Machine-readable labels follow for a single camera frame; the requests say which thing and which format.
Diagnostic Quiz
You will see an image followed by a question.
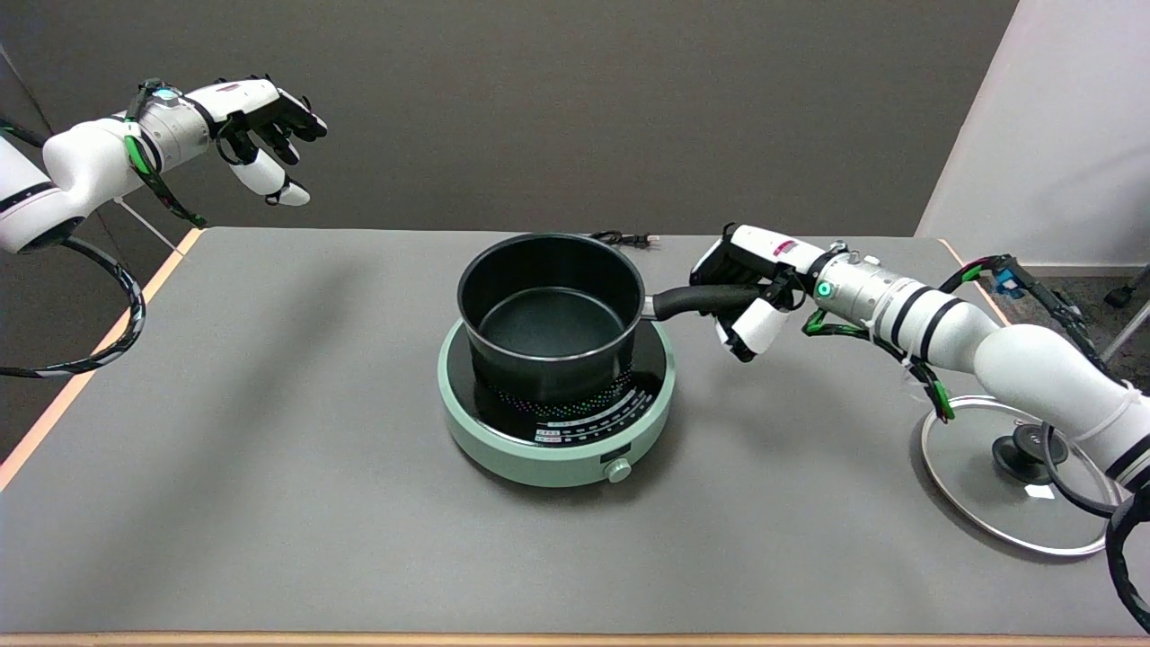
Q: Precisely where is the green round induction cooker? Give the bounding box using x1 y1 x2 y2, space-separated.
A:
438 315 677 489

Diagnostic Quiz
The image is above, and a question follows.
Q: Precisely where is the green black left wrist cable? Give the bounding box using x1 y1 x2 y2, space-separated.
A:
123 79 208 228

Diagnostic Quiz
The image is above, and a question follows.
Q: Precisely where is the black saucepan with handle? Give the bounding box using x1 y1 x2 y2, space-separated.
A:
456 232 766 406

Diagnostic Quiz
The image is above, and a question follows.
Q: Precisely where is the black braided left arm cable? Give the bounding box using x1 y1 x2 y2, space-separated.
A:
0 232 147 379

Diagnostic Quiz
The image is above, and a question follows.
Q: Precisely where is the black cooker power cord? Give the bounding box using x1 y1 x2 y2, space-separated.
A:
588 230 659 251

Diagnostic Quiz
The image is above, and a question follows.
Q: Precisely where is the green black right arm cable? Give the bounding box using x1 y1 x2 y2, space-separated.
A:
802 254 1150 635

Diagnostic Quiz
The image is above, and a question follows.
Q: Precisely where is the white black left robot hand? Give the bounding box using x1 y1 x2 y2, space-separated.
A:
192 76 329 208

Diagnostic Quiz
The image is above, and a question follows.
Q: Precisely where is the glass lid with black knob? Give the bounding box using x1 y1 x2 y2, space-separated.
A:
920 395 1124 558

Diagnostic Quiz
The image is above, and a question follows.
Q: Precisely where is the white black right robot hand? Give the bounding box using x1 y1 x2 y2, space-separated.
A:
690 223 825 364

